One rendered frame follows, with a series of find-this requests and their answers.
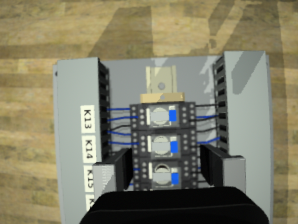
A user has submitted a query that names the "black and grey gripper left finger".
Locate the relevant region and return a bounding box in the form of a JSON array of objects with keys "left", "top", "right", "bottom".
[{"left": 92, "top": 148, "right": 133, "bottom": 202}]

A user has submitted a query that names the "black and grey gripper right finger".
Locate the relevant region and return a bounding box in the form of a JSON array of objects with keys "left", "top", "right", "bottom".
[{"left": 200, "top": 144, "right": 246, "bottom": 194}]

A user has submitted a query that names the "beige rectangular block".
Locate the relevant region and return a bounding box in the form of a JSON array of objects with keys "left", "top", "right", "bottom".
[{"left": 140, "top": 92, "right": 185, "bottom": 104}]

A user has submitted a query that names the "grey mounting plate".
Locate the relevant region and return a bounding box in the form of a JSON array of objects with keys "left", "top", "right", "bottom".
[{"left": 53, "top": 55, "right": 274, "bottom": 224}]

